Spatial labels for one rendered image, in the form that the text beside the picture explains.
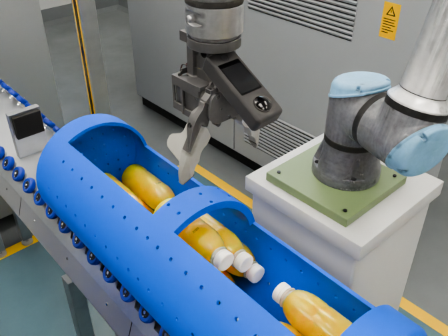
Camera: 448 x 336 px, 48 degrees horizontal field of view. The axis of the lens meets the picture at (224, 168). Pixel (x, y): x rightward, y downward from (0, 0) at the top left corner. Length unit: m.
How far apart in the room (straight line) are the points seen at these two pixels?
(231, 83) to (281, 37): 1.99
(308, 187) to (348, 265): 0.18
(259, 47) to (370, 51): 0.68
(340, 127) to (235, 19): 0.47
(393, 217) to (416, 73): 0.32
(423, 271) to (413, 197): 1.56
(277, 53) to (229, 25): 2.04
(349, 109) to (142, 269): 0.50
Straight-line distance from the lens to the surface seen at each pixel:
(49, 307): 2.52
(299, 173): 1.15
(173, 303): 0.90
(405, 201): 1.16
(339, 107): 1.05
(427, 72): 0.94
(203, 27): 0.65
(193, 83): 0.69
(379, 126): 0.97
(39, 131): 1.72
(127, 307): 1.20
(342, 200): 1.09
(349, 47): 2.39
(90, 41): 1.87
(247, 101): 0.64
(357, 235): 1.04
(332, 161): 1.10
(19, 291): 2.63
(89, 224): 1.09
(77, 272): 1.37
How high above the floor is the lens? 1.83
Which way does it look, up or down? 35 degrees down
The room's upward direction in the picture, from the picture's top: straight up
